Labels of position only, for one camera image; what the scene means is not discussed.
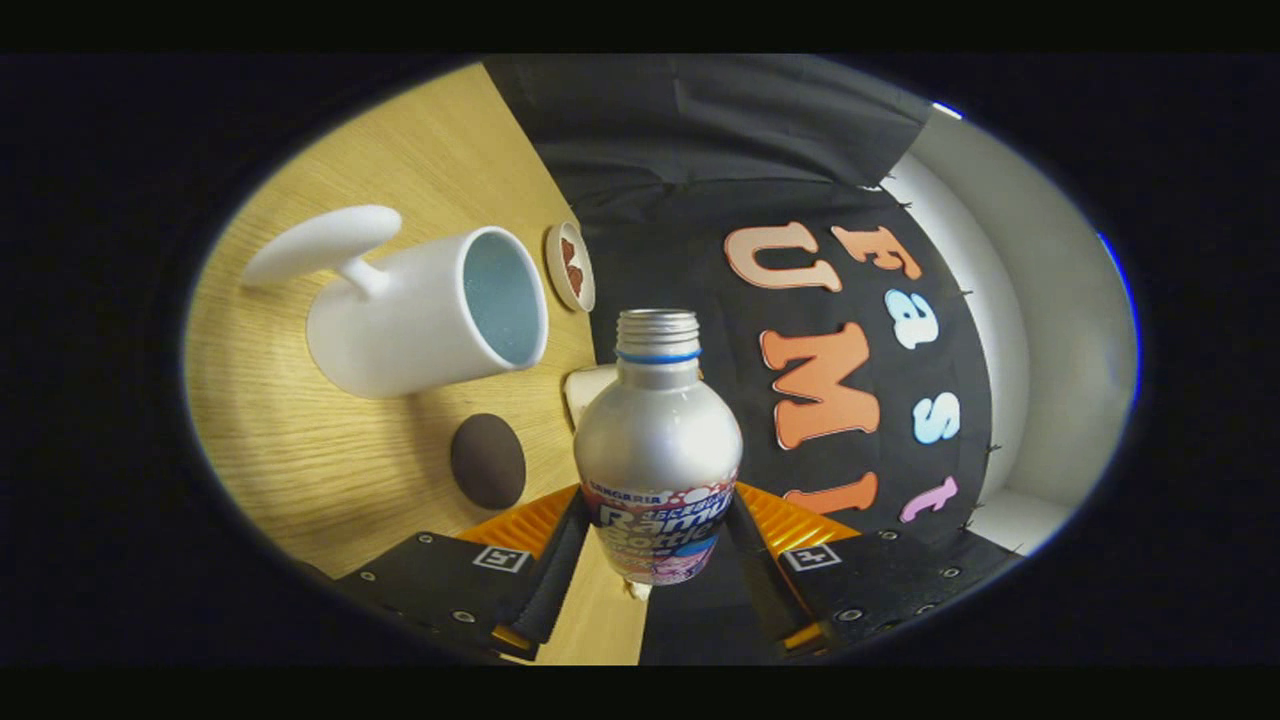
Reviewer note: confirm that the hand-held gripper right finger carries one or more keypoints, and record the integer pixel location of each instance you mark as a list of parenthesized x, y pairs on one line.
[(765, 590)]

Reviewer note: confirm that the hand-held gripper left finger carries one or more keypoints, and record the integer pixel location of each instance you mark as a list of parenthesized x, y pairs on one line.
[(560, 580)]

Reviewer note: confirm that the dark brown round coaster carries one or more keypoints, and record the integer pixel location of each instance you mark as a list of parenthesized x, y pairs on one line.
[(488, 460)]

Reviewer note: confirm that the silver juice bottle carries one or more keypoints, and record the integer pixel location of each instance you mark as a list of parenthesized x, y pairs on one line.
[(655, 440)]

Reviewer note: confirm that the white holder box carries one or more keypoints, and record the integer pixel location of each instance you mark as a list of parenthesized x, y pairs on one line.
[(588, 390)]

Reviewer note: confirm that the wooden table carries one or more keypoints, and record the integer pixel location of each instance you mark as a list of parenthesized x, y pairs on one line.
[(300, 470)]

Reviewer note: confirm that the small white plate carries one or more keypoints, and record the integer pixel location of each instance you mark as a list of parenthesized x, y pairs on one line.
[(553, 265)]

